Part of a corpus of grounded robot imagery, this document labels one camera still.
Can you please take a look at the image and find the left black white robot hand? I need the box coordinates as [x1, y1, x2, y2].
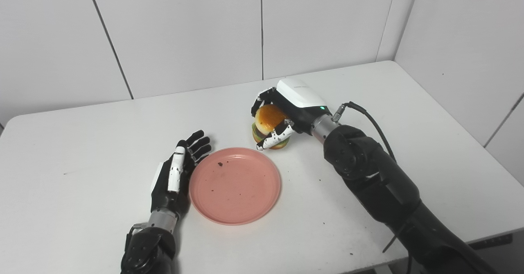
[150, 130, 212, 219]

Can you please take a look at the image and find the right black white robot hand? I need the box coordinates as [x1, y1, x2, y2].
[251, 77, 333, 150]

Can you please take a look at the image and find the toy hamburger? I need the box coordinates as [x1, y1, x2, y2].
[251, 104, 290, 150]

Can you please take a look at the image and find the pink plate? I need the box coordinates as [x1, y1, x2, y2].
[189, 147, 282, 226]

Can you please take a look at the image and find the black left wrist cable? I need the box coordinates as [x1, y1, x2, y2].
[124, 223, 148, 250]

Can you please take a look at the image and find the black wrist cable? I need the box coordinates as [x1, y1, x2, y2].
[332, 101, 397, 162]
[124, 223, 148, 250]

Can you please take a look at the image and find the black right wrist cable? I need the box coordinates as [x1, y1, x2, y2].
[332, 101, 397, 162]

